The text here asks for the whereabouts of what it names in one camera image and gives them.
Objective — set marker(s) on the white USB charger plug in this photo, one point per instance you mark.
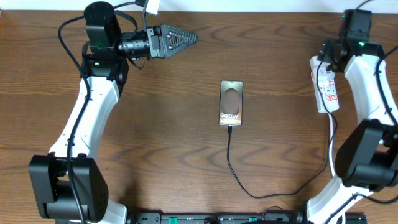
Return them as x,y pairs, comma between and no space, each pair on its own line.
325,74

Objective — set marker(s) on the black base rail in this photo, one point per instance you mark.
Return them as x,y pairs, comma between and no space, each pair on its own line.
271,216

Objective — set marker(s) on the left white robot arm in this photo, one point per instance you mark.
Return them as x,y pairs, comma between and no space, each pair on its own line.
67,183

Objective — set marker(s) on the gold Galaxy smartphone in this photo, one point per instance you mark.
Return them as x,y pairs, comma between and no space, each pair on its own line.
231,103

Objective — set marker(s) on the white power strip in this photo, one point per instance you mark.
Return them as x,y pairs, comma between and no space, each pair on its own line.
325,90

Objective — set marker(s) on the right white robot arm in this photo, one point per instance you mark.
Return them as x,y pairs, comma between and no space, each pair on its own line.
367,161

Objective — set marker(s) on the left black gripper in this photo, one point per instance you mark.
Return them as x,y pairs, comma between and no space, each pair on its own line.
166,34

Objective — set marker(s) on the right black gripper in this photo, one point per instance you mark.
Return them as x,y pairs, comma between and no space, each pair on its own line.
326,51

